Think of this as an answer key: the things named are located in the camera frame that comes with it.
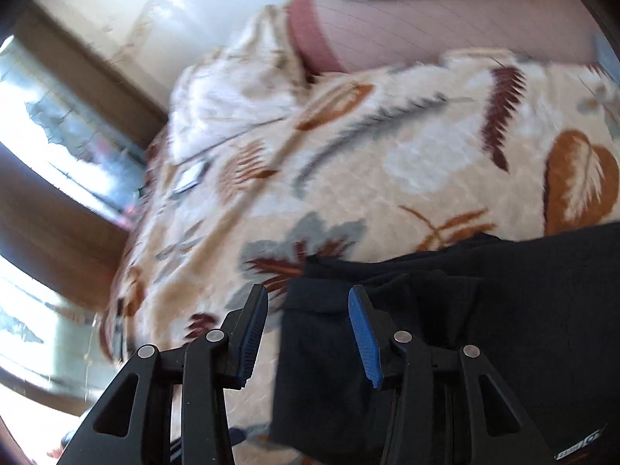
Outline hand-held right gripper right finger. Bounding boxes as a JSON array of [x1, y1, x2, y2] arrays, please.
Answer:
[[348, 285, 558, 465]]

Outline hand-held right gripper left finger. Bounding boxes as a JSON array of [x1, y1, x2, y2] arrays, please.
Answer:
[[60, 285, 269, 465]]

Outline black pants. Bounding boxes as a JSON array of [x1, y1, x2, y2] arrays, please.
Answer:
[[271, 223, 620, 465]]

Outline leaf print plush blanket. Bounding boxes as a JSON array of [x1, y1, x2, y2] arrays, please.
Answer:
[[99, 51, 620, 465]]

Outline small white card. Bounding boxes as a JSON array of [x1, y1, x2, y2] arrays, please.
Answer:
[[172, 160, 211, 195]]

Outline white patterned pillow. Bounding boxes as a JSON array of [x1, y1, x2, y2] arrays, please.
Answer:
[[169, 5, 315, 165]]

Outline stained glass door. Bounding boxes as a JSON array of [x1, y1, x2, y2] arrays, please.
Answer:
[[0, 5, 168, 398]]

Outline pink padded headboard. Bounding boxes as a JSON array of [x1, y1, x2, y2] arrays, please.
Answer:
[[286, 0, 601, 76]]

